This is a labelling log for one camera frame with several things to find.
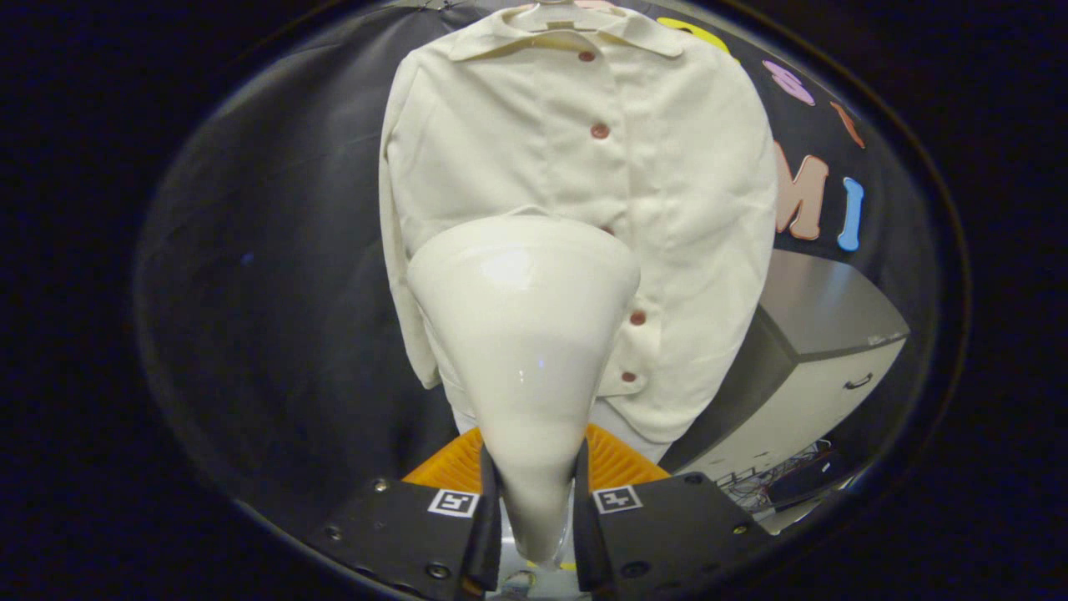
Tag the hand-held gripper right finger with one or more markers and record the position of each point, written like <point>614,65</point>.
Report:
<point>584,542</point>

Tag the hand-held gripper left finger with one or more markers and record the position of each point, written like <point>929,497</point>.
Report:
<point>488,542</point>

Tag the cream button-up shirt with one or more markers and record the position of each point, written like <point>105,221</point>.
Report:
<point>684,209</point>

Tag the plain white cloth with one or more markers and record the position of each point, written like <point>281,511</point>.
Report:
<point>634,438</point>

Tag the black box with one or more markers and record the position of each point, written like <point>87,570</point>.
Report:
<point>801,484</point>

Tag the white cabinet with grey top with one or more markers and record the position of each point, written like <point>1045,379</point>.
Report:
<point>818,309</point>

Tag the black backdrop cloth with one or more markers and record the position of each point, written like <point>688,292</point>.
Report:
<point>275,250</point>

